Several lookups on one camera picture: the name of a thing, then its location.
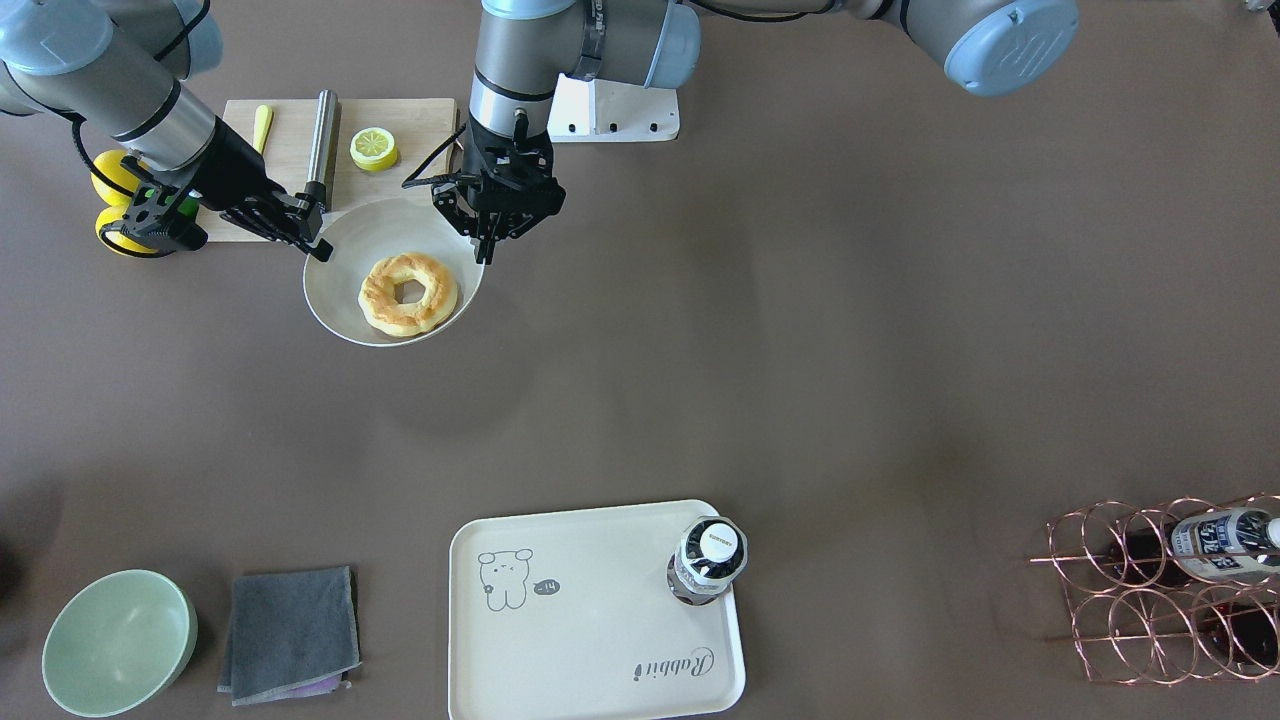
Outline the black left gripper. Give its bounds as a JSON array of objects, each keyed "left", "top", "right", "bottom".
[{"left": 431, "top": 126, "right": 566, "bottom": 265}]

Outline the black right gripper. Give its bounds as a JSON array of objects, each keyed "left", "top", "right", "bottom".
[{"left": 186, "top": 117, "right": 333, "bottom": 263}]

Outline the white round plate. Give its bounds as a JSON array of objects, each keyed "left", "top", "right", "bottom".
[{"left": 303, "top": 197, "right": 485, "bottom": 347}]

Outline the glazed ring donut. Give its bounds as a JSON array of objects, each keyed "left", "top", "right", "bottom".
[{"left": 357, "top": 252, "right": 460, "bottom": 337}]

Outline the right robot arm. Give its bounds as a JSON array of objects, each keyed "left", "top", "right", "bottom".
[{"left": 3, "top": 1, "right": 332, "bottom": 263}]

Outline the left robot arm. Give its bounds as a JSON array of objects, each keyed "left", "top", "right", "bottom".
[{"left": 428, "top": 1, "right": 1080, "bottom": 265}]

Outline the cream rabbit tray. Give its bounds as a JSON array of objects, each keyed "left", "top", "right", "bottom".
[{"left": 448, "top": 498, "right": 748, "bottom": 719}]

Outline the dark tea bottle on tray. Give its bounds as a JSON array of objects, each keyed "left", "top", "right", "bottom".
[{"left": 666, "top": 516, "right": 749, "bottom": 607}]

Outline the green lime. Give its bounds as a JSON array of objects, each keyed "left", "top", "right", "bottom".
[{"left": 137, "top": 184, "right": 198, "bottom": 222}]

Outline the steel muddler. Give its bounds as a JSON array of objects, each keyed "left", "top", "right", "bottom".
[{"left": 303, "top": 88, "right": 340, "bottom": 211}]

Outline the yellow plastic knife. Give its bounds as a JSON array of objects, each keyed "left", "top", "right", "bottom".
[{"left": 251, "top": 104, "right": 275, "bottom": 155}]

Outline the half lemon slice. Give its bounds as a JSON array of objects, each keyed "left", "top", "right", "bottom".
[{"left": 349, "top": 127, "right": 401, "bottom": 173}]

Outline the wooden cutting board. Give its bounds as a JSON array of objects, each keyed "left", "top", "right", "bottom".
[{"left": 221, "top": 97, "right": 458, "bottom": 225}]

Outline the lower yellow lemon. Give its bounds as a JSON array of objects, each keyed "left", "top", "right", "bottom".
[{"left": 95, "top": 205, "right": 170, "bottom": 259}]

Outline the yellow lemon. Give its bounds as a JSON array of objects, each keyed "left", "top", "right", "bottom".
[
  {"left": 90, "top": 149, "right": 140, "bottom": 206},
  {"left": 95, "top": 205, "right": 170, "bottom": 259}
]

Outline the upper yellow lemon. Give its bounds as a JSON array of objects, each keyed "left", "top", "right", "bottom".
[{"left": 90, "top": 149, "right": 140, "bottom": 206}]

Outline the grey folded cloth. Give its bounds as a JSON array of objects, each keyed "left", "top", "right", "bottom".
[{"left": 218, "top": 566, "right": 362, "bottom": 706}]

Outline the green ceramic bowl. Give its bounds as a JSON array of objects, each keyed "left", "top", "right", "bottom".
[{"left": 41, "top": 569, "right": 198, "bottom": 717}]

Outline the dark bottle in rack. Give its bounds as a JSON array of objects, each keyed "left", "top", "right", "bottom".
[{"left": 1102, "top": 509, "right": 1279, "bottom": 589}]

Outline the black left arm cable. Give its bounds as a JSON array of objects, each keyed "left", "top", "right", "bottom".
[{"left": 402, "top": 120, "right": 471, "bottom": 191}]

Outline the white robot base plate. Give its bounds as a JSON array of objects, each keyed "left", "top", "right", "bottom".
[{"left": 548, "top": 76, "right": 681, "bottom": 143}]

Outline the copper wire bottle rack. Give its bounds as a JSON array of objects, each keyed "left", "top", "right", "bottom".
[{"left": 1036, "top": 497, "right": 1277, "bottom": 685}]

